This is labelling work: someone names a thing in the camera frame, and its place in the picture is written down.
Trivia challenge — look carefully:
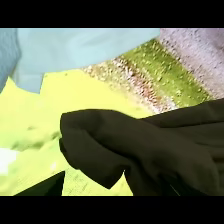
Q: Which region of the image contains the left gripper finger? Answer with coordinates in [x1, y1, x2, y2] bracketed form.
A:
[14, 170, 66, 197]

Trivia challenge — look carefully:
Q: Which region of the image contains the brown garment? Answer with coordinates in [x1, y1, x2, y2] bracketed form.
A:
[58, 98, 224, 197]

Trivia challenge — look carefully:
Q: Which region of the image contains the light blue garment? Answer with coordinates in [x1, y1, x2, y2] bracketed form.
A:
[0, 28, 22, 94]

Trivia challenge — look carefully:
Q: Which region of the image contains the white garment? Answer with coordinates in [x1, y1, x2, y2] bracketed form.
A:
[9, 28, 161, 95]

